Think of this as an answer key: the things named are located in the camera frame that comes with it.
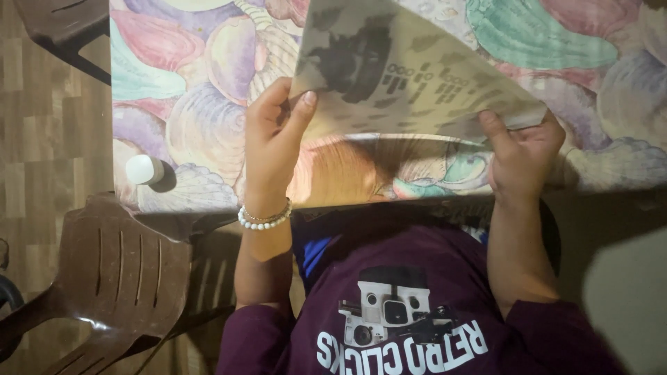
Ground person's left hand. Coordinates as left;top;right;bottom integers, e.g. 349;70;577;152
244;77;318;211

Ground person's right hand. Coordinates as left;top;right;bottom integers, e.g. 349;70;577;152
478;109;567;205

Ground beige printed paper sheet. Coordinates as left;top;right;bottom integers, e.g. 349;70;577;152
290;0;549;142

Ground pastel seashell print tablecloth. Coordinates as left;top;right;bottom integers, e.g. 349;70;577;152
109;0;667;213

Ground white glue stick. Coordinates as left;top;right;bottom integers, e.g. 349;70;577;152
125;154;165;185

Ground maroon printed sweatshirt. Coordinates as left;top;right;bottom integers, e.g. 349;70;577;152
215;200;626;375

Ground brown plastic chair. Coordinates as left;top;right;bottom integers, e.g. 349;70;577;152
13;0;112;86
0;192;246;375

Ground thin gold chain bracelet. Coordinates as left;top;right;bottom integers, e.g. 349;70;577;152
243;198;293;223

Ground white pearl bead bracelet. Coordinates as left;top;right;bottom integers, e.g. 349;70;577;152
238;200;293;231

